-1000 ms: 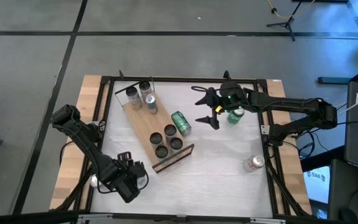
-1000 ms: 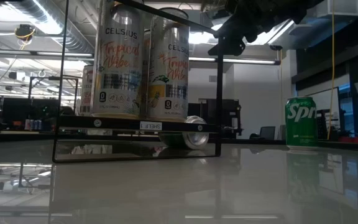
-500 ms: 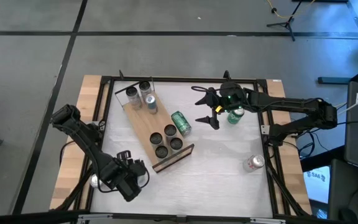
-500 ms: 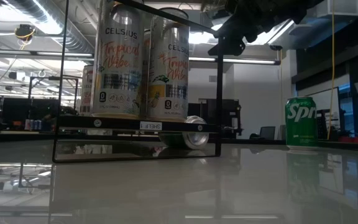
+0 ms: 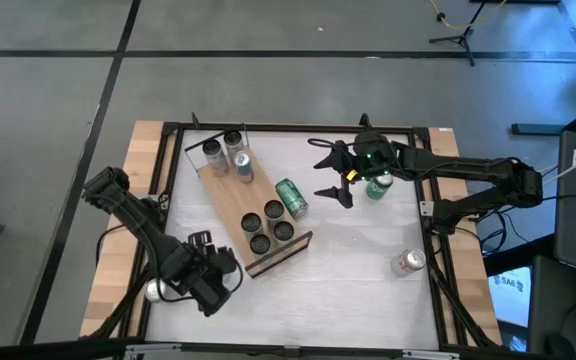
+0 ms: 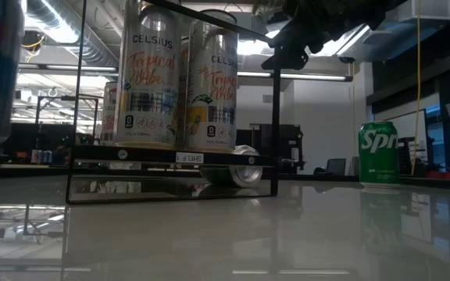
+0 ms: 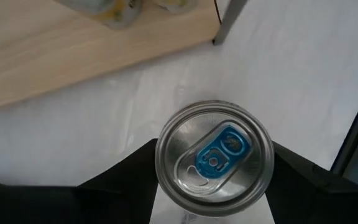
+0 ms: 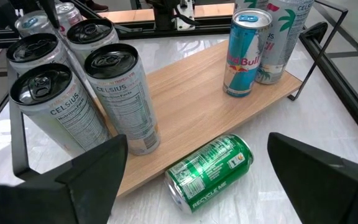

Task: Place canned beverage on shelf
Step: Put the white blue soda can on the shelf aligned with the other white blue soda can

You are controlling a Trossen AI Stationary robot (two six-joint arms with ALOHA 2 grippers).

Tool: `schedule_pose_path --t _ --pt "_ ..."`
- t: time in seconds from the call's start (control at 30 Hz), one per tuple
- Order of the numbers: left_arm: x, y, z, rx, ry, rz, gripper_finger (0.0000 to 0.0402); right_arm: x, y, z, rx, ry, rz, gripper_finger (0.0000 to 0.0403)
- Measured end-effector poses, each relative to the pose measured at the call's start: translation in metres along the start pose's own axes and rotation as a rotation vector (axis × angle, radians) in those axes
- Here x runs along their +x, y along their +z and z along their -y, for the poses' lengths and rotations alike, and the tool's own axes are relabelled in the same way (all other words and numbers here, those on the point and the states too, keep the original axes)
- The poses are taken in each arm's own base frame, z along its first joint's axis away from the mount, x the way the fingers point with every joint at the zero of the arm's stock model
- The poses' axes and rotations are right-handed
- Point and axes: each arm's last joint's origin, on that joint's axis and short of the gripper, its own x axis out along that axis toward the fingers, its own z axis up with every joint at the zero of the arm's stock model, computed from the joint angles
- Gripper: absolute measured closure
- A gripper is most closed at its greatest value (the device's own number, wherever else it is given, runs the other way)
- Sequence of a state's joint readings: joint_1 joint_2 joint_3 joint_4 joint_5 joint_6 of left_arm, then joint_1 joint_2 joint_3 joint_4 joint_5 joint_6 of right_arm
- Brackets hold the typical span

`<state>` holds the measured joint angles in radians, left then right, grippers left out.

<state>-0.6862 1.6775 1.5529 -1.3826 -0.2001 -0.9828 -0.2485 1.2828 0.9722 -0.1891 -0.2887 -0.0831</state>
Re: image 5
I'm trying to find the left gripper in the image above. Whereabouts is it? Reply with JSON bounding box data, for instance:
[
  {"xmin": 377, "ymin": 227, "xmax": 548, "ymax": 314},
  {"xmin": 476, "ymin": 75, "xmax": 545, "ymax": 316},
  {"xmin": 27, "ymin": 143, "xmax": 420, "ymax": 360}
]
[{"xmin": 170, "ymin": 230, "xmax": 239, "ymax": 318}]

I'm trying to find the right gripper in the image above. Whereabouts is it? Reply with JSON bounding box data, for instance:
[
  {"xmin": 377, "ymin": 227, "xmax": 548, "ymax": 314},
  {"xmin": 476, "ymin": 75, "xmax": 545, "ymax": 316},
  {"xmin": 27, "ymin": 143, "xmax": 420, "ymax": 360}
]
[{"xmin": 313, "ymin": 130, "xmax": 400, "ymax": 209}]

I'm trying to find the silver and blue can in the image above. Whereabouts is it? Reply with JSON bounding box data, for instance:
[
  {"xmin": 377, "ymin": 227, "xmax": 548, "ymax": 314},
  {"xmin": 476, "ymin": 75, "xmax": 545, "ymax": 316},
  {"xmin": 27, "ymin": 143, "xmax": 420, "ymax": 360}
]
[{"xmin": 232, "ymin": 149, "xmax": 256, "ymax": 185}]

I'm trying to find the Celsius Peach Vibe can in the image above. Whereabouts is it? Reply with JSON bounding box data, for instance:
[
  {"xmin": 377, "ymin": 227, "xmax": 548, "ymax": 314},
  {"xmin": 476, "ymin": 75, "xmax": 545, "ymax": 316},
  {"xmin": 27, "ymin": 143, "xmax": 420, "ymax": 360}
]
[
  {"xmin": 201, "ymin": 137, "xmax": 230, "ymax": 179},
  {"xmin": 222, "ymin": 128, "xmax": 247, "ymax": 161}
]

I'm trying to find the green Sprite can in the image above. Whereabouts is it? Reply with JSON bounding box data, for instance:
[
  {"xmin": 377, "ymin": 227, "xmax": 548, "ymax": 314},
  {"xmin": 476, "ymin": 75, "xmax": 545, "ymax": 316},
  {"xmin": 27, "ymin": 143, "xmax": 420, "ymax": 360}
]
[{"xmin": 364, "ymin": 172, "xmax": 395, "ymax": 201}]

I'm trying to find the dark green soda can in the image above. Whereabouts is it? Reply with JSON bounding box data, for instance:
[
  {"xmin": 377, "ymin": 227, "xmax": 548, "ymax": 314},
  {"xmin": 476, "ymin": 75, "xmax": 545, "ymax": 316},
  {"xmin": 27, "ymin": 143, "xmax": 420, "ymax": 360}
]
[{"xmin": 274, "ymin": 177, "xmax": 310, "ymax": 220}]

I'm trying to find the plain silver can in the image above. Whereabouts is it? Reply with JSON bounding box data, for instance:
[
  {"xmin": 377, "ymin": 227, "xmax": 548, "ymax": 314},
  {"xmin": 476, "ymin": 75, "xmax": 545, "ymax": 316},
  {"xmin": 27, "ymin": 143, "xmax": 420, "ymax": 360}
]
[{"xmin": 142, "ymin": 278, "xmax": 167, "ymax": 304}]

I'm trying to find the wooden tray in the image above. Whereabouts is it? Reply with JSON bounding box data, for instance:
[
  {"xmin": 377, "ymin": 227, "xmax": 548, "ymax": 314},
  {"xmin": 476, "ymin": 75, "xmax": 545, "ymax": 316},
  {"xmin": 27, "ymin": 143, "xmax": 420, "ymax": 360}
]
[{"xmin": 182, "ymin": 124, "xmax": 315, "ymax": 279}]

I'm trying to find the white can with red print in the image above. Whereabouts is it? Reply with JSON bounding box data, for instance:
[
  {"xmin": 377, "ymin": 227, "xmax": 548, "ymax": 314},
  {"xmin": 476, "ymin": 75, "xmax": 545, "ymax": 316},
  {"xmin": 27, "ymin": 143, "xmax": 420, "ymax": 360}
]
[{"xmin": 389, "ymin": 247, "xmax": 427, "ymax": 279}]

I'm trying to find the black tripod stand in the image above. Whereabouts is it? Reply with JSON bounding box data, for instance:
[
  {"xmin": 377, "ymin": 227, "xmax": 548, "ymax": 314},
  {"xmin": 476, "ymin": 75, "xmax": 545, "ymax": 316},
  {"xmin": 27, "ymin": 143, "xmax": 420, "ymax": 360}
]
[{"xmin": 427, "ymin": 0, "xmax": 489, "ymax": 67}]

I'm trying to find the dark furniture foot bar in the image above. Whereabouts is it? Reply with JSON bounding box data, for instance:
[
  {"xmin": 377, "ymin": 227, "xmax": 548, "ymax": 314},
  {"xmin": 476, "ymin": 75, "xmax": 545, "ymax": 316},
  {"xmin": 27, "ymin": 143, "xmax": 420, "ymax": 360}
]
[{"xmin": 510, "ymin": 122, "xmax": 569, "ymax": 137}]

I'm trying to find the dark grey cabinet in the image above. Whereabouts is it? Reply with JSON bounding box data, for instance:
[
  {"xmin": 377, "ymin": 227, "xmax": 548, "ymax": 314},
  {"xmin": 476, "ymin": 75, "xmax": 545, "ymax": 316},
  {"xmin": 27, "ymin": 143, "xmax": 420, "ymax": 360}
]
[{"xmin": 527, "ymin": 254, "xmax": 576, "ymax": 356}]

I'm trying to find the black table frame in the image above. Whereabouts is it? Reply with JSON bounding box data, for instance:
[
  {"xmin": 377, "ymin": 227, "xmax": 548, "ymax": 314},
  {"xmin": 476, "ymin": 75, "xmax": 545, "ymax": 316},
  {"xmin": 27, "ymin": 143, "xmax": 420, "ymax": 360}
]
[{"xmin": 137, "ymin": 112, "xmax": 469, "ymax": 351}]

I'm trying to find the black cable bundle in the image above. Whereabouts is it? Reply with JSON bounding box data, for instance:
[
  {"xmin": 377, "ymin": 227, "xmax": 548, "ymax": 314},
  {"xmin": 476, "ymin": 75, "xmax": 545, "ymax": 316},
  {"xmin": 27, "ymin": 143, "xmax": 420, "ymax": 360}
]
[
  {"xmin": 430, "ymin": 249, "xmax": 500, "ymax": 349},
  {"xmin": 87, "ymin": 269, "xmax": 152, "ymax": 341}
]

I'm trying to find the black rig rail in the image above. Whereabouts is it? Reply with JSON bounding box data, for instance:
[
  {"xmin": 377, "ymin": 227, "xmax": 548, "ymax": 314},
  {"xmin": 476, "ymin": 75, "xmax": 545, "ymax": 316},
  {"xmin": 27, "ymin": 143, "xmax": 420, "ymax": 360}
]
[{"xmin": 0, "ymin": 337, "xmax": 576, "ymax": 360}]

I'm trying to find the yellow extension cable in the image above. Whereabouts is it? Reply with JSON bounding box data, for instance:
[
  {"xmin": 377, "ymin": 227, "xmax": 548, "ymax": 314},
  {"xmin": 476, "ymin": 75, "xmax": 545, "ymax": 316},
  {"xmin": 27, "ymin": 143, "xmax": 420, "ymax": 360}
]
[{"xmin": 426, "ymin": 0, "xmax": 510, "ymax": 31}]

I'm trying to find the white cable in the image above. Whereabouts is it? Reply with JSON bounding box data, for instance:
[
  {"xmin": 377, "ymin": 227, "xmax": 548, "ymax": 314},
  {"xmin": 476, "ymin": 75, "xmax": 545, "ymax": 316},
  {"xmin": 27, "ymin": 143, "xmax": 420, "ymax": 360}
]
[{"xmin": 542, "ymin": 142, "xmax": 576, "ymax": 184}]

